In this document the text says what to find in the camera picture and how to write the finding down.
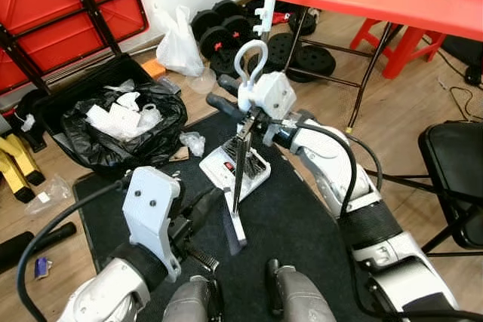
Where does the black floor mat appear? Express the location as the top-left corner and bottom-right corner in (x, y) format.
(73, 111), (431, 322)

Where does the small orange box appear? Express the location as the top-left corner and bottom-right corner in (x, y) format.
(140, 58), (168, 81)

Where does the red plastic stool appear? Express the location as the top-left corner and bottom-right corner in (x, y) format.
(349, 19), (448, 80)

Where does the broom with white loop handle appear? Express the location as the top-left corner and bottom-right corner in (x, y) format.
(223, 39), (270, 249)

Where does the white plastic bag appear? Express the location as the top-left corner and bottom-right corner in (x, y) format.
(155, 5), (206, 78)

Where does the black folding chair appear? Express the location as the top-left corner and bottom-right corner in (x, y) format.
(385, 121), (483, 259)

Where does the black foam bench roller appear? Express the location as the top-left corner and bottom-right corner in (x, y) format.
(0, 222), (78, 271)

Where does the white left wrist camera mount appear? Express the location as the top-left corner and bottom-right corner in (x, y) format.
(122, 166), (184, 283)

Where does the grey robot leg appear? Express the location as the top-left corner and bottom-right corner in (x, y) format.
(161, 275), (225, 322)
(264, 259), (338, 322)

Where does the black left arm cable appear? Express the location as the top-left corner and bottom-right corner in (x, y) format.
(15, 177), (129, 322)

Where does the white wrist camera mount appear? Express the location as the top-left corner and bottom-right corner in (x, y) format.
(122, 166), (184, 283)
(251, 72), (297, 121)

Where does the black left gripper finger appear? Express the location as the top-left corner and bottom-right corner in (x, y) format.
(189, 185), (226, 238)
(181, 185), (218, 232)

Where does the grey robot left leg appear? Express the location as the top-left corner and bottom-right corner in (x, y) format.
(161, 275), (225, 322)

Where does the crumpled white paper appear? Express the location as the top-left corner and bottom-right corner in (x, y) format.
(85, 102), (144, 142)

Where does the grey robot right leg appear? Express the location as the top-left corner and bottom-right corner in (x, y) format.
(264, 259), (338, 322)

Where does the small blue packet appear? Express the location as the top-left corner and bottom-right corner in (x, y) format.
(34, 258), (54, 280)

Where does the black weight plate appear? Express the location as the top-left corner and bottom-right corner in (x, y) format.
(266, 32), (304, 72)
(200, 26), (238, 66)
(190, 9), (226, 40)
(293, 44), (338, 84)

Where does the clear plastic cup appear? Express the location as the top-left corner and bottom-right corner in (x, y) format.
(185, 66), (217, 94)

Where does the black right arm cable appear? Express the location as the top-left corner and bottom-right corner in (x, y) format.
(264, 118), (393, 322)

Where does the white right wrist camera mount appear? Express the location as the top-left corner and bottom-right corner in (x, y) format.
(251, 72), (297, 121)

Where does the crumpled clear plastic wrap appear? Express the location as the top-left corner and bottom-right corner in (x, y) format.
(180, 132), (206, 158)

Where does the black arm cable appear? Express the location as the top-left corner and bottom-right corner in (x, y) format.
(264, 118), (393, 322)
(15, 177), (129, 322)

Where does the red folded table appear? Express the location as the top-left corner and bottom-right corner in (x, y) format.
(0, 0), (149, 98)

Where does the yellow tubular exercise frame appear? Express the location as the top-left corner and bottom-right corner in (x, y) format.
(0, 132), (48, 204)

